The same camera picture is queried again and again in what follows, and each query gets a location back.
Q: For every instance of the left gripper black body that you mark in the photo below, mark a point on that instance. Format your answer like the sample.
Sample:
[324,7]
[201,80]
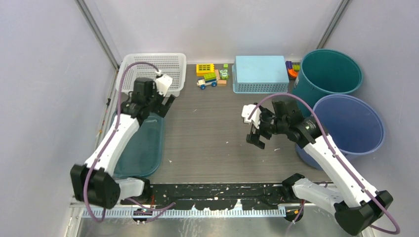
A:
[155,101]

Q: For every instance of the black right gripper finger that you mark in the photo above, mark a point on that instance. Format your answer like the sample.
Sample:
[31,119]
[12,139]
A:
[259,143]
[253,136]

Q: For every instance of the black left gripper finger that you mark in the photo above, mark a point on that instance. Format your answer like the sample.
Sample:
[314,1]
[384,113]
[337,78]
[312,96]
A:
[162,111]
[169,103]

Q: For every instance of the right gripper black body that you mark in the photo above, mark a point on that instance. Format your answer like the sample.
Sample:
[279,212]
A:
[269,124]

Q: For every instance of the white perforated plastic basket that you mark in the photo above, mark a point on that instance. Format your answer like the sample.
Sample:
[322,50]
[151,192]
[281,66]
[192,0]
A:
[171,64]

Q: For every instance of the light blue perforated basket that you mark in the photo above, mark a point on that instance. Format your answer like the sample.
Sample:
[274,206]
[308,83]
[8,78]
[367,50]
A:
[260,75]

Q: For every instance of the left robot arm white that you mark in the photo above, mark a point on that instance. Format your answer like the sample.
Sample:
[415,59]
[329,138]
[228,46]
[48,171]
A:
[93,182]

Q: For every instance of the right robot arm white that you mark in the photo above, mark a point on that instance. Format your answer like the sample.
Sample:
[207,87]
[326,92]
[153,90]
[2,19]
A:
[356,204]

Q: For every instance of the yellow toy block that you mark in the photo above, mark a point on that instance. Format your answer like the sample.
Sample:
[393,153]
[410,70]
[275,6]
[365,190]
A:
[202,69]

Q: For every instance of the white toy car blue wheels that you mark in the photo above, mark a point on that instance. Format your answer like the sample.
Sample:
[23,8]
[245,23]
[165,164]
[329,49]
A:
[209,79]

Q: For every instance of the teal transparent plastic tub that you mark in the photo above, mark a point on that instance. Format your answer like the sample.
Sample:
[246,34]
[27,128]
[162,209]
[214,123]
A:
[143,153]

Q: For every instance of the orange purple toy blocks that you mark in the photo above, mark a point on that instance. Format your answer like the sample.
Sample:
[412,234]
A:
[293,68]

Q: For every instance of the green monster toy block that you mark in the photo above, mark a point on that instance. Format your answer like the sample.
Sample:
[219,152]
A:
[224,72]

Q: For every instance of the teal round bucket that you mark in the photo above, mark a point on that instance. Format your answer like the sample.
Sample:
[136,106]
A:
[324,72]

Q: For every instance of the blue round bucket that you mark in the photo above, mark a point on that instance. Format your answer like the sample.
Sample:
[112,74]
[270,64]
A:
[355,126]

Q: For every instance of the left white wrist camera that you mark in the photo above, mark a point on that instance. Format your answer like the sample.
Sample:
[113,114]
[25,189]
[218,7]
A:
[163,83]

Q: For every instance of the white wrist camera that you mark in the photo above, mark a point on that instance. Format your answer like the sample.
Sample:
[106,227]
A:
[251,115]
[163,83]

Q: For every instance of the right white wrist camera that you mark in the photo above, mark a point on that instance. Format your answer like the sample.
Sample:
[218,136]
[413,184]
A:
[251,115]

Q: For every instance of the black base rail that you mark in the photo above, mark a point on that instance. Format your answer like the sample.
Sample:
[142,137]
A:
[218,196]

